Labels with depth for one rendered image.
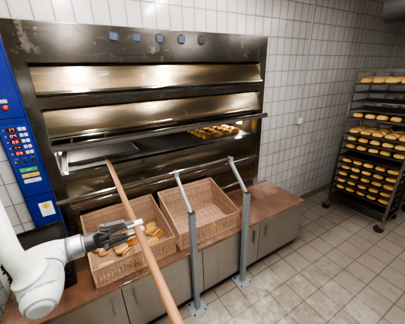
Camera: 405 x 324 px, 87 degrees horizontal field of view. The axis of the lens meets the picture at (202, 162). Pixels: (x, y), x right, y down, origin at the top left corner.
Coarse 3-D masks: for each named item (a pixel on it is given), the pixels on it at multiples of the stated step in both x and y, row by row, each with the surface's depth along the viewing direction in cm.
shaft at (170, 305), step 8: (112, 168) 149; (112, 176) 139; (120, 184) 128; (120, 192) 119; (128, 208) 105; (128, 216) 101; (136, 232) 90; (144, 240) 85; (144, 248) 81; (152, 256) 77; (152, 264) 74; (152, 272) 72; (160, 272) 72; (160, 280) 68; (160, 288) 66; (168, 296) 63; (168, 304) 61; (168, 312) 60; (176, 312) 59; (176, 320) 57
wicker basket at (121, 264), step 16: (112, 208) 170; (144, 208) 183; (144, 224) 184; (160, 224) 178; (160, 240) 169; (96, 256) 156; (112, 256) 156; (128, 256) 137; (144, 256) 145; (160, 256) 152; (96, 272) 129; (112, 272) 143; (128, 272) 141; (96, 288) 132
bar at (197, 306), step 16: (224, 160) 169; (160, 176) 145; (176, 176) 150; (96, 192) 127; (192, 224) 143; (192, 240) 147; (192, 256) 154; (240, 256) 189; (192, 272) 162; (240, 272) 195; (240, 288) 192; (192, 304) 180
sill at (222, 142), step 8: (240, 136) 223; (248, 136) 225; (200, 144) 203; (208, 144) 203; (216, 144) 207; (224, 144) 212; (160, 152) 185; (168, 152) 184; (176, 152) 187; (184, 152) 192; (128, 160) 171; (136, 160) 171; (144, 160) 175; (152, 160) 178; (88, 168) 158; (96, 168) 158; (104, 168) 161; (64, 176) 149; (72, 176) 151; (80, 176) 154
